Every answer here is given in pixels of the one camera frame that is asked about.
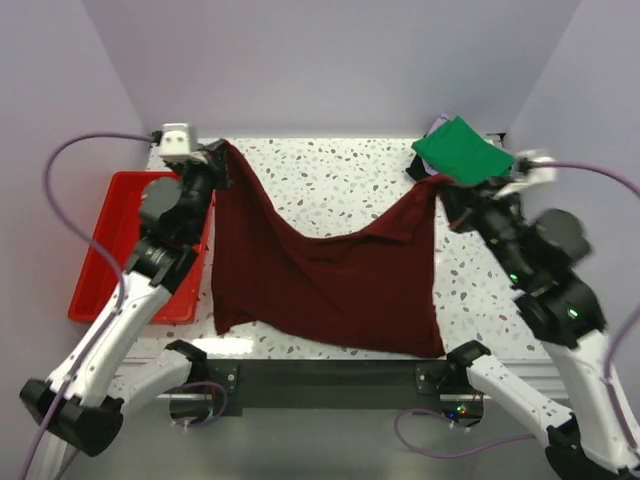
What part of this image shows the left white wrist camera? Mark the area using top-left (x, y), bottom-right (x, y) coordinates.
top-left (158, 123), bottom-right (197, 162)

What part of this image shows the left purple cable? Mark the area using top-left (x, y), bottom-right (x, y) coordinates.
top-left (22, 131), bottom-right (161, 480)

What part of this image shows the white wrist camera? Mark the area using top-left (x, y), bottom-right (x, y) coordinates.
top-left (158, 123), bottom-right (197, 162)
top-left (495, 150), bottom-right (557, 198)

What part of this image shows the black folded t shirt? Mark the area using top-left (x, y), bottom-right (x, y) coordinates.
top-left (405, 155), bottom-right (431, 182)

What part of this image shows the green folded t shirt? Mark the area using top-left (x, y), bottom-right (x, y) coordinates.
top-left (411, 116), bottom-right (514, 185)

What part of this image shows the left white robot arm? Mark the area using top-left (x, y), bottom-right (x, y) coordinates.
top-left (19, 140), bottom-right (231, 457)

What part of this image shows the dark red t shirt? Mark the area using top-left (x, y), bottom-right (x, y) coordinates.
top-left (211, 145), bottom-right (448, 358)

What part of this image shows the red plastic bin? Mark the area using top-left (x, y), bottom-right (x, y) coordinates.
top-left (68, 171), bottom-right (214, 326)

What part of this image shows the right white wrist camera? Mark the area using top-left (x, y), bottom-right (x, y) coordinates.
top-left (495, 150), bottom-right (557, 198)

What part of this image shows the lilac folded t shirt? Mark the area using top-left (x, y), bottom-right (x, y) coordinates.
top-left (420, 114), bottom-right (451, 175)

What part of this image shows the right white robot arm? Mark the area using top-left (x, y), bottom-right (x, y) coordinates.
top-left (440, 180), bottom-right (639, 479)

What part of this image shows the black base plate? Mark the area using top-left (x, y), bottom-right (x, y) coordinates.
top-left (168, 359), bottom-right (484, 423)

